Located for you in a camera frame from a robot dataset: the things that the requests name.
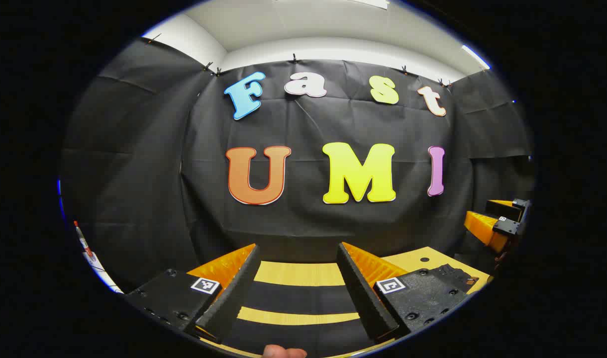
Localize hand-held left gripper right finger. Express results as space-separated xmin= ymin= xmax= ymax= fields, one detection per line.
xmin=336 ymin=242 xmax=479 ymax=344

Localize red and white pen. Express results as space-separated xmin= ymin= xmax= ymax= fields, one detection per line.
xmin=74 ymin=221 xmax=93 ymax=258

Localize black backdrop cloth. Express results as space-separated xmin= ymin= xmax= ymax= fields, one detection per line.
xmin=60 ymin=37 xmax=535 ymax=294

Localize dark blue jeans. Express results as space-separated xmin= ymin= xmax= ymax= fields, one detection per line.
xmin=219 ymin=285 xmax=384 ymax=358

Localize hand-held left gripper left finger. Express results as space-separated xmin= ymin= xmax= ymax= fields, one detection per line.
xmin=124 ymin=244 xmax=262 ymax=345

